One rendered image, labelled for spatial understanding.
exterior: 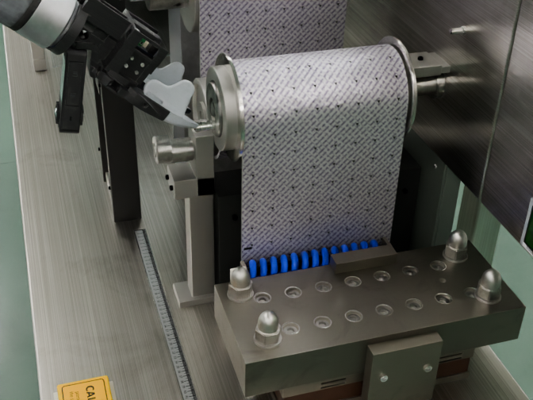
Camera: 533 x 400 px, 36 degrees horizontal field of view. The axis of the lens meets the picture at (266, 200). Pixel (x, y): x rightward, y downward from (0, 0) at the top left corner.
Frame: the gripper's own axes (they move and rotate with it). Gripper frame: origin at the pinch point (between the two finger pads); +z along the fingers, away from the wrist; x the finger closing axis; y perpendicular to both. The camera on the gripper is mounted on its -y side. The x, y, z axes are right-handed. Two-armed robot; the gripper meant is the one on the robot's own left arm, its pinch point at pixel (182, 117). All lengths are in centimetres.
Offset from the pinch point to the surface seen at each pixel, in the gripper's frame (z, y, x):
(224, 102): 1.6, 5.7, -3.5
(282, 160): 13.2, 3.8, -5.0
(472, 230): 64, 8, 9
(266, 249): 21.3, -8.6, -5.0
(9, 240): 55, -117, 156
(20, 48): 7, -39, 113
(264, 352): 17.7, -13.7, -23.5
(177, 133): 19.3, -13.4, 36.5
